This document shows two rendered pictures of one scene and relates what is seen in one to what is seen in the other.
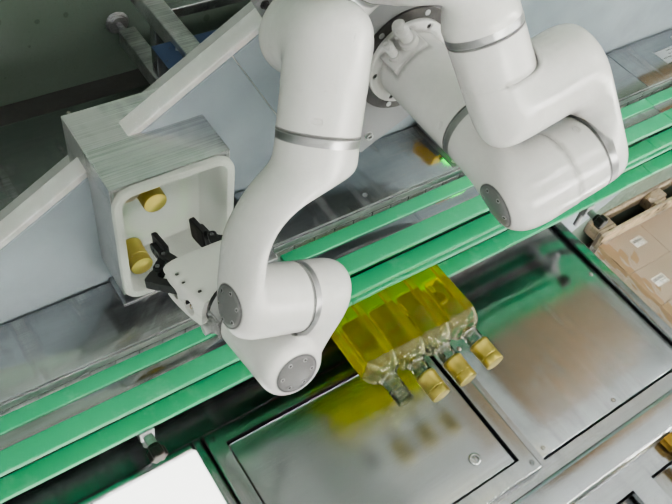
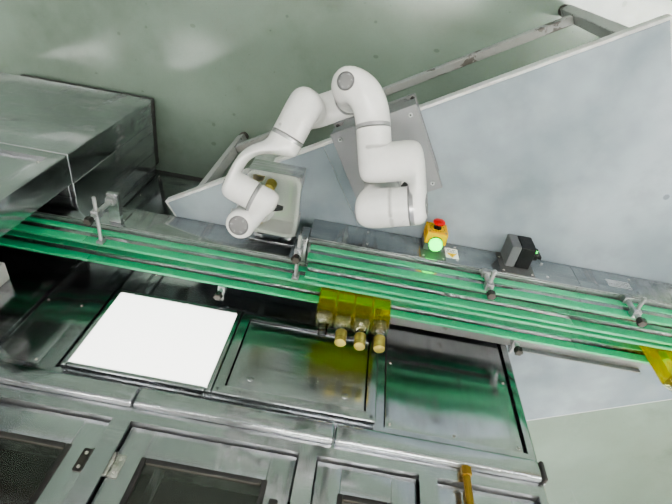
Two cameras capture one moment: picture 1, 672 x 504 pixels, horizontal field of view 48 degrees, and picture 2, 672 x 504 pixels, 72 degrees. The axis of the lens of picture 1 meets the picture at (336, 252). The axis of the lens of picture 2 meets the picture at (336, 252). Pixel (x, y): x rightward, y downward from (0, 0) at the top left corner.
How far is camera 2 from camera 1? 0.84 m
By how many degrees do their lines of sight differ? 35
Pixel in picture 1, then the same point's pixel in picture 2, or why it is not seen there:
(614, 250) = not seen: outside the picture
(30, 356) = (203, 233)
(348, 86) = (295, 114)
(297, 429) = (281, 334)
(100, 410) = (207, 259)
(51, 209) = not seen: hidden behind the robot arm
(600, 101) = (410, 173)
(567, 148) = (391, 191)
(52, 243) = not seen: hidden behind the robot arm
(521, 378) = (410, 393)
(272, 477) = (253, 340)
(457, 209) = (407, 271)
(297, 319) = (242, 195)
